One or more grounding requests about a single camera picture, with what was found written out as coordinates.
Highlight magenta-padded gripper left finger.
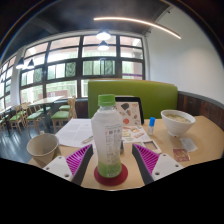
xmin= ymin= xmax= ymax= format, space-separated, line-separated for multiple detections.
xmin=43 ymin=143 xmax=95 ymax=187

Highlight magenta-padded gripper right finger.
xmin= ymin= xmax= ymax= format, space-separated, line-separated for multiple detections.
xmin=131 ymin=143 xmax=184 ymax=186

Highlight clear drink bottle green cap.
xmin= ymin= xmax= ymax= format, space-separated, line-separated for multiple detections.
xmin=90 ymin=93 xmax=124 ymax=179

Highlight small white handheld device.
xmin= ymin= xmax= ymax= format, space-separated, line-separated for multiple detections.
xmin=141 ymin=139 xmax=163 ymax=155

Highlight colourful printed menu sheet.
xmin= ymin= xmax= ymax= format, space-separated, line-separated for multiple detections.
xmin=121 ymin=124 xmax=152 ymax=144

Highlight white printed paper sheet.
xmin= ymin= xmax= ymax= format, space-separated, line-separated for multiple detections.
xmin=55 ymin=118 xmax=98 ymax=149

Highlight flat round red coaster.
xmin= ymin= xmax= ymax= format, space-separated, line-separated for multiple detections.
xmin=93 ymin=162 xmax=129 ymax=187

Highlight small blue-capped white bottle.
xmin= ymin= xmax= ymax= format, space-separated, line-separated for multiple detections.
xmin=147 ymin=116 xmax=156 ymax=136

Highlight small red card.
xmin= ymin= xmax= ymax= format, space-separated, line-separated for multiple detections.
xmin=172 ymin=147 xmax=191 ymax=163

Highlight beige paper cup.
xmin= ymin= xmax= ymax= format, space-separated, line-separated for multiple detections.
xmin=26 ymin=132 xmax=62 ymax=168

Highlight small white packet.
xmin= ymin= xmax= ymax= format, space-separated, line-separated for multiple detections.
xmin=179 ymin=137 xmax=199 ymax=153

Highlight white ceramic bowl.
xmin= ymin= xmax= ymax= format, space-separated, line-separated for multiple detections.
xmin=160 ymin=109 xmax=197 ymax=138

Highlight wooden chairs with green seats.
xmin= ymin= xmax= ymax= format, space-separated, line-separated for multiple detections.
xmin=0 ymin=95 xmax=78 ymax=136

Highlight green upholstered bench backrest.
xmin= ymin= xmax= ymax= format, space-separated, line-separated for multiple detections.
xmin=87 ymin=79 xmax=179 ymax=120

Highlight light wooden dining table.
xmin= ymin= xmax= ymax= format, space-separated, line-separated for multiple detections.
xmin=29 ymin=95 xmax=65 ymax=134

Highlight black pendant ceiling lamps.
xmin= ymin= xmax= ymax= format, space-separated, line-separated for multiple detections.
xmin=15 ymin=29 xmax=112 ymax=70

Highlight long curved ceiling light strip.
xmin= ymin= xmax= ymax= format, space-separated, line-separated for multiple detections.
xmin=93 ymin=16 xmax=182 ymax=40

